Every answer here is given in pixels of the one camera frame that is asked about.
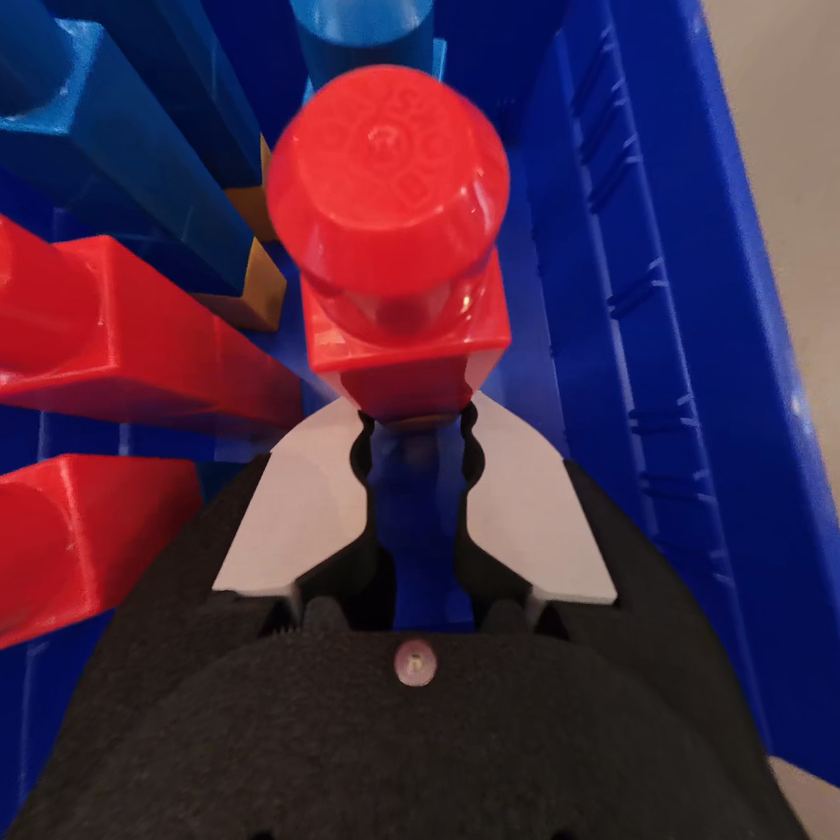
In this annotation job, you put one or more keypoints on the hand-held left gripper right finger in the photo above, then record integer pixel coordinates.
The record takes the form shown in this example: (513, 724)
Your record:
(538, 525)

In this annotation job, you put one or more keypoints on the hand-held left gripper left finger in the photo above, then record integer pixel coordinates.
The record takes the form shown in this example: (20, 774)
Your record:
(295, 518)

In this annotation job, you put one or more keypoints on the cluster of block towers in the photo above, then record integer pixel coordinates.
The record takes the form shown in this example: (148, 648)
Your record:
(118, 315)

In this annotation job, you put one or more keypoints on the blue plastic bin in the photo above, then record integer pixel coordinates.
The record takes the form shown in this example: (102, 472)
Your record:
(623, 262)

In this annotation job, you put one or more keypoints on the red mega block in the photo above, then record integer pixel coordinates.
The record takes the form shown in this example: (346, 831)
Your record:
(387, 190)

